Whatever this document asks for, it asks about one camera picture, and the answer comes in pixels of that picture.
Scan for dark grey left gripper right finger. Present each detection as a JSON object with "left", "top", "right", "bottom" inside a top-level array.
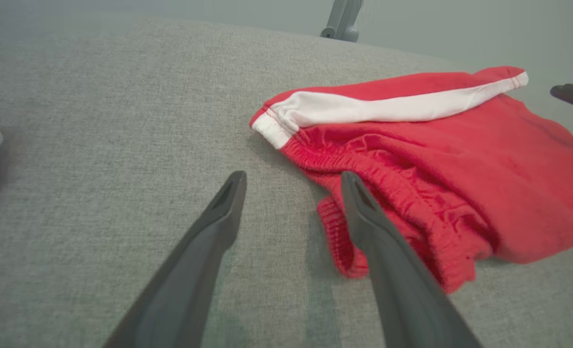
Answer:
[{"left": 341, "top": 172, "right": 483, "bottom": 348}]

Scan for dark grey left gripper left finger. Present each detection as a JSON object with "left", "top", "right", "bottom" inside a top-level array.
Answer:
[{"left": 103, "top": 170, "right": 247, "bottom": 348}]

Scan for red shorts with white stripe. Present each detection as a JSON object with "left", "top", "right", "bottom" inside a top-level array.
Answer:
[{"left": 249, "top": 66, "right": 573, "bottom": 294}]

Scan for grey fabric sofa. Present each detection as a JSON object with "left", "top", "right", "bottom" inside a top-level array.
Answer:
[{"left": 0, "top": 14, "right": 573, "bottom": 348}]

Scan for grey cylinder post fitting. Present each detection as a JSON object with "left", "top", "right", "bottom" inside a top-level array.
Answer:
[{"left": 320, "top": 27, "right": 359, "bottom": 43}]

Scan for grey metal partition post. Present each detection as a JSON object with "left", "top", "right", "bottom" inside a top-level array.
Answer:
[{"left": 326, "top": 0, "right": 363, "bottom": 30}]

